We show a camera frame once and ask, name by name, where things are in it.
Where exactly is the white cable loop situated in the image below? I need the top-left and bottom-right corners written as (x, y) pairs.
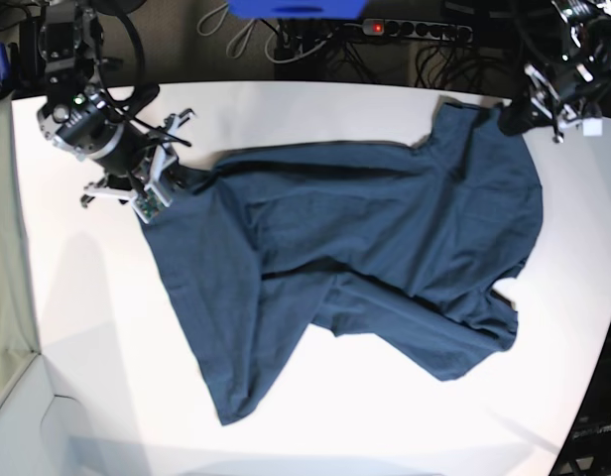
top-left (197, 9), bottom-right (277, 60)

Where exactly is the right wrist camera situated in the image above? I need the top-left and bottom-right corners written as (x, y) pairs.
top-left (130, 189), bottom-right (173, 224)

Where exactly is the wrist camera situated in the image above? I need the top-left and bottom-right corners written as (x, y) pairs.
top-left (581, 117), bottom-right (603, 137)
top-left (130, 189), bottom-right (173, 224)

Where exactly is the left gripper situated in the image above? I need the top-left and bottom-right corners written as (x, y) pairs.
top-left (498, 63), bottom-right (603, 144)

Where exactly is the black power strip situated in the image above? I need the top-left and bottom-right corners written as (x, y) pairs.
top-left (360, 19), bottom-right (473, 43)

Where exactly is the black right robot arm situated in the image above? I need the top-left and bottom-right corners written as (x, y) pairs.
top-left (37, 1), bottom-right (193, 222)

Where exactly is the blue plastic bin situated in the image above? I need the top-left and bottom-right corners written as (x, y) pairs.
top-left (227, 0), bottom-right (367, 20)

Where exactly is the blue cylinder object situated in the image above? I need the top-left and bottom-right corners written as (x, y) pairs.
top-left (0, 43), bottom-right (11, 82)

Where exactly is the dark blue t-shirt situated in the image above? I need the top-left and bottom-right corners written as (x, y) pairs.
top-left (142, 102), bottom-right (544, 425)

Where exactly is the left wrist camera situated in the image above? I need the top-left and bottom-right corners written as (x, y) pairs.
top-left (581, 117), bottom-right (603, 137)

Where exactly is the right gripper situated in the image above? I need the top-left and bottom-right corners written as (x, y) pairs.
top-left (80, 108), bottom-right (196, 206)

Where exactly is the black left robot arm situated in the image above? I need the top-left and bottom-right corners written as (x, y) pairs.
top-left (498, 1), bottom-right (611, 144)

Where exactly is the grey-green fabric curtain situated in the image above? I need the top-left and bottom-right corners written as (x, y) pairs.
top-left (0, 97), bottom-right (40, 410)

